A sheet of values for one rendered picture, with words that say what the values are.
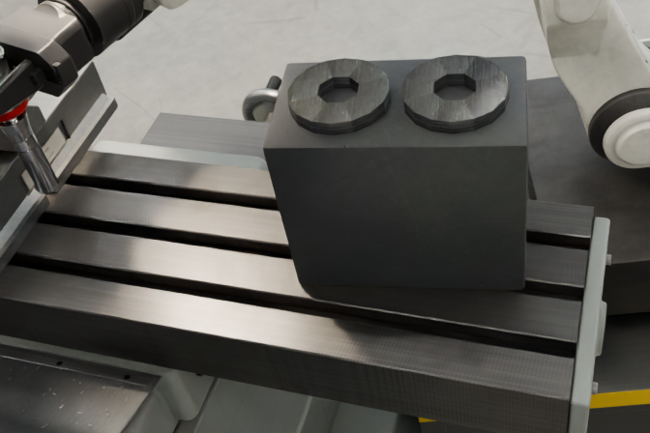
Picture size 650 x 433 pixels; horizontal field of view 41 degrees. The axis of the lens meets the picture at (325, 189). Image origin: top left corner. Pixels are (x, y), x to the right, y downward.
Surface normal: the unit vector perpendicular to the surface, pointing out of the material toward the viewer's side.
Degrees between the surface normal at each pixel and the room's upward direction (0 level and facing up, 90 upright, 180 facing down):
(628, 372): 0
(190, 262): 0
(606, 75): 90
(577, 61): 90
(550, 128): 0
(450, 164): 90
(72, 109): 90
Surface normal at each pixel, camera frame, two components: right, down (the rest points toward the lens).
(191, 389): 0.94, 0.11
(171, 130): -0.15, -0.70
